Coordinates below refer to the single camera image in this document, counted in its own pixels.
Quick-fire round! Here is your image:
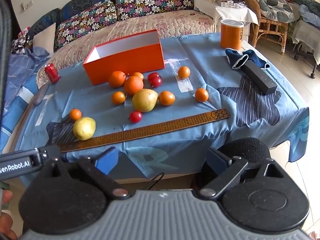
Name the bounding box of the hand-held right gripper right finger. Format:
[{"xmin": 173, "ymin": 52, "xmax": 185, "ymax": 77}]
[{"xmin": 199, "ymin": 147, "xmax": 288, "ymax": 199}]

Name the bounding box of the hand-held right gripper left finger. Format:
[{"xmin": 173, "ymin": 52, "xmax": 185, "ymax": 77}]
[{"xmin": 44, "ymin": 147, "xmax": 132, "ymax": 201}]

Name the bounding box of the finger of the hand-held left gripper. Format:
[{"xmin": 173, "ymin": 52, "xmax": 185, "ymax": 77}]
[{"xmin": 30, "ymin": 145, "xmax": 62, "ymax": 173}]

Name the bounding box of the small yellow pear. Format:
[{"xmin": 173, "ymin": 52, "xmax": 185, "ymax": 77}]
[{"xmin": 73, "ymin": 117, "xmax": 97, "ymax": 141}]

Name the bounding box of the medium orange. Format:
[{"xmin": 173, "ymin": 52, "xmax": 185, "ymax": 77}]
[
  {"xmin": 111, "ymin": 91, "xmax": 126, "ymax": 105},
  {"xmin": 158, "ymin": 91, "xmax": 176, "ymax": 106}
]

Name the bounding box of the large yellow pear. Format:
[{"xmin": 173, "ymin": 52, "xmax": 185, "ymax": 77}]
[{"xmin": 132, "ymin": 89, "xmax": 159, "ymax": 113}]

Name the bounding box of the large orange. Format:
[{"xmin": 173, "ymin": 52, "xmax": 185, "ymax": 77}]
[
  {"xmin": 108, "ymin": 70, "xmax": 127, "ymax": 88},
  {"xmin": 124, "ymin": 76, "xmax": 144, "ymax": 96}
]

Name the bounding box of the orange cardboard box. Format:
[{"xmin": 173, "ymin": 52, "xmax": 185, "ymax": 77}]
[{"xmin": 82, "ymin": 29, "xmax": 165, "ymax": 86}]

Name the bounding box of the person's left hand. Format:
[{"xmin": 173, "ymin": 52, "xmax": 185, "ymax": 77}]
[{"xmin": 0, "ymin": 190, "xmax": 18, "ymax": 240}]

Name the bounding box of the grey curved object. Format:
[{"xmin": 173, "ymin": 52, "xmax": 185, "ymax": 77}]
[{"xmin": 32, "ymin": 83, "xmax": 50, "ymax": 106}]

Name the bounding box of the red soda can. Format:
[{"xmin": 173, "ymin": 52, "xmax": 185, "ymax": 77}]
[{"xmin": 44, "ymin": 63, "xmax": 61, "ymax": 84}]

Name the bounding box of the black rectangular box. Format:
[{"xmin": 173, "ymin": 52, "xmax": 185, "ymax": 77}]
[{"xmin": 242, "ymin": 59, "xmax": 278, "ymax": 95}]

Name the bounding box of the light blue bedsheet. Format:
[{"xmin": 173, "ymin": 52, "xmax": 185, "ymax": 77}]
[{"xmin": 0, "ymin": 46, "xmax": 52, "ymax": 153}]

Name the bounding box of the blue star-print tablecloth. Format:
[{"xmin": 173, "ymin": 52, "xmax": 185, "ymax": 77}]
[{"xmin": 19, "ymin": 31, "xmax": 310, "ymax": 188}]

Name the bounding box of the dark blue cloth pouch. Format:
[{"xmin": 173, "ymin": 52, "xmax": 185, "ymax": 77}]
[{"xmin": 225, "ymin": 48, "xmax": 271, "ymax": 70}]

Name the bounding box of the white pillow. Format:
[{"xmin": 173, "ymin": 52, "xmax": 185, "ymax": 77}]
[{"xmin": 32, "ymin": 22, "xmax": 57, "ymax": 54}]

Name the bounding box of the patterned cloth bundle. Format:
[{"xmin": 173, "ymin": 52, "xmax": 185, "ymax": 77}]
[{"xmin": 11, "ymin": 27, "xmax": 33, "ymax": 54}]

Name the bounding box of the orange canister with white lid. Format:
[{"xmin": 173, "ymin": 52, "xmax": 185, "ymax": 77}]
[{"xmin": 220, "ymin": 19, "xmax": 244, "ymax": 51}]

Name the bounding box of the dark blue patterned cushion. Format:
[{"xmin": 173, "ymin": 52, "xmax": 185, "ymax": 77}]
[
  {"xmin": 59, "ymin": 0, "xmax": 117, "ymax": 23},
  {"xmin": 27, "ymin": 8, "xmax": 60, "ymax": 40}
]

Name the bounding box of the wicker chair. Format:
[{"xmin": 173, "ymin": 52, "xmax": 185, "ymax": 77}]
[{"xmin": 231, "ymin": 0, "xmax": 295, "ymax": 55}]

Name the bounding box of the beige quilted bedspread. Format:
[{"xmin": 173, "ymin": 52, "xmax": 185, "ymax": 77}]
[{"xmin": 37, "ymin": 12, "xmax": 217, "ymax": 85}]

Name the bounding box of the floral cushion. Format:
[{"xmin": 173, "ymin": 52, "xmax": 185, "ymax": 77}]
[
  {"xmin": 54, "ymin": 0, "xmax": 118, "ymax": 52},
  {"xmin": 115, "ymin": 0, "xmax": 194, "ymax": 22}
]

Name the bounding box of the white cloth-covered side table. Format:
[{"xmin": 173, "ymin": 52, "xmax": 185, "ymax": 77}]
[{"xmin": 194, "ymin": 0, "xmax": 259, "ymax": 37}]

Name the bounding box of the cloth-covered wheeled chair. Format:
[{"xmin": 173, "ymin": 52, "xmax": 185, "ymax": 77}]
[{"xmin": 291, "ymin": 0, "xmax": 320, "ymax": 79}]

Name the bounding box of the row of small boxes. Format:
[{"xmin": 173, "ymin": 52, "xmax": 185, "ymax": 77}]
[{"xmin": 216, "ymin": 0, "xmax": 247, "ymax": 8}]

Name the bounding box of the patterned chair cushion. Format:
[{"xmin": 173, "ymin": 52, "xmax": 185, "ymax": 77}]
[{"xmin": 244, "ymin": 0, "xmax": 295, "ymax": 23}]

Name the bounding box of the thin black cable loop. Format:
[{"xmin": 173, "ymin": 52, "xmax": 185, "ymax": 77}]
[{"xmin": 144, "ymin": 172, "xmax": 165, "ymax": 191}]

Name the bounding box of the brown patterned strap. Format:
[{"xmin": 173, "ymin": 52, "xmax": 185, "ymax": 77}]
[{"xmin": 60, "ymin": 108, "xmax": 231, "ymax": 153}]

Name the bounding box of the black braided cable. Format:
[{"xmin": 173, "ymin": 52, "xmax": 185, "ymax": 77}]
[{"xmin": 0, "ymin": 0, "xmax": 13, "ymax": 120}]

